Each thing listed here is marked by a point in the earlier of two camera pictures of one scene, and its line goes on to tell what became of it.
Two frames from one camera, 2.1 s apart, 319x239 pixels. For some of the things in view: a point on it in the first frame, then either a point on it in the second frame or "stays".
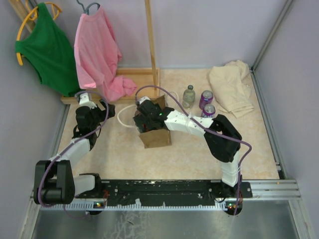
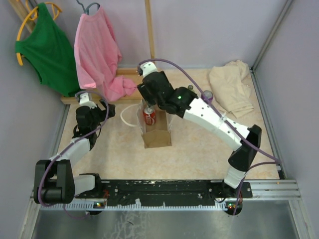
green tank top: (50, 50) stays
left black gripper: (111, 110) stays
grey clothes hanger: (86, 10) stays
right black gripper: (140, 120) -> (144, 92)
